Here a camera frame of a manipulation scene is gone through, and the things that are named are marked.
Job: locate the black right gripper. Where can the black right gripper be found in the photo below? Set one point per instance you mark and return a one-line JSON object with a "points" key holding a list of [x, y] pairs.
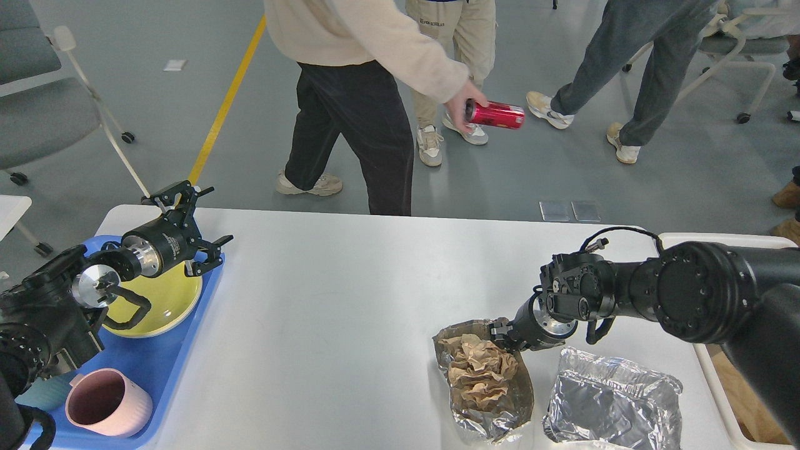
{"points": [[533, 328]]}

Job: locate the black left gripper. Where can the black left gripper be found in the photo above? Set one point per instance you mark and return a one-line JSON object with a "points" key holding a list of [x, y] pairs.
{"points": [[174, 239]]}

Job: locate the foil tray with paper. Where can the foil tray with paper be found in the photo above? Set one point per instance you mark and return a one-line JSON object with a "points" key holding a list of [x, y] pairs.
{"points": [[505, 422]]}

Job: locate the yellow plastic plate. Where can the yellow plastic plate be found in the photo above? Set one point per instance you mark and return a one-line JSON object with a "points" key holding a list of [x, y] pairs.
{"points": [[172, 295]]}

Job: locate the aluminium foil sheet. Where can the aluminium foil sheet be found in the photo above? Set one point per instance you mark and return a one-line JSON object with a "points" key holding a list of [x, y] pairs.
{"points": [[613, 400]]}

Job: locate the pink ribbed mug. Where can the pink ribbed mug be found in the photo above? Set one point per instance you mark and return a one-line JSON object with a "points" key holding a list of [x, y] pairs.
{"points": [[108, 403]]}

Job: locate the brown paper bag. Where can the brown paper bag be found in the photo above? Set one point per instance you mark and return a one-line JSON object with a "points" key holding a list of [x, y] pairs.
{"points": [[753, 419]]}

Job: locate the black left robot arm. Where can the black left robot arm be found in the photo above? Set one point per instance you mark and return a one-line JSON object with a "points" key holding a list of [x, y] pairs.
{"points": [[51, 320]]}

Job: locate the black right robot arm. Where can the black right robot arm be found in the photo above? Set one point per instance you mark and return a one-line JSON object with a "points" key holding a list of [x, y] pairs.
{"points": [[744, 299]]}

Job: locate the crumpled brown paper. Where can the crumpled brown paper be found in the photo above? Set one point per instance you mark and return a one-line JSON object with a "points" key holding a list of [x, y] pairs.
{"points": [[479, 373]]}

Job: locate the blue plastic tray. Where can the blue plastic tray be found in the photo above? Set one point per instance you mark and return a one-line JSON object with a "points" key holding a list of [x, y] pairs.
{"points": [[153, 363]]}

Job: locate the grey office chair left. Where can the grey office chair left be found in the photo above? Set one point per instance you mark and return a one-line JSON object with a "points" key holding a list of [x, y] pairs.
{"points": [[45, 119]]}

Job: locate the white side table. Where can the white side table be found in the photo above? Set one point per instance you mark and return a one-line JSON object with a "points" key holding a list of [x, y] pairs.
{"points": [[12, 210]]}

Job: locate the red drink can held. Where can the red drink can held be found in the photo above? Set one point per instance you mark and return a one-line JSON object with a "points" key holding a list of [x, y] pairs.
{"points": [[497, 114]]}

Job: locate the teal yellow mug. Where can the teal yellow mug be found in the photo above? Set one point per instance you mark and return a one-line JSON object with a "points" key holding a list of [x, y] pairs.
{"points": [[47, 394]]}

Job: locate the beige plastic bin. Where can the beige plastic bin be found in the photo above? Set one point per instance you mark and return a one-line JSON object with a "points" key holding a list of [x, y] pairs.
{"points": [[705, 353]]}

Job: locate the person in khaki trousers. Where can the person in khaki trousers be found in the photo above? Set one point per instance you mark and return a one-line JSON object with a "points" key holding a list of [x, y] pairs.
{"points": [[469, 28]]}

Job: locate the person in blue jeans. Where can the person in blue jeans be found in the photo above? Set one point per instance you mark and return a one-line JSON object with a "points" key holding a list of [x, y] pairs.
{"points": [[674, 30]]}

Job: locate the white office chair right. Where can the white office chair right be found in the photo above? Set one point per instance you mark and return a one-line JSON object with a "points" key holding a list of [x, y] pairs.
{"points": [[738, 33]]}

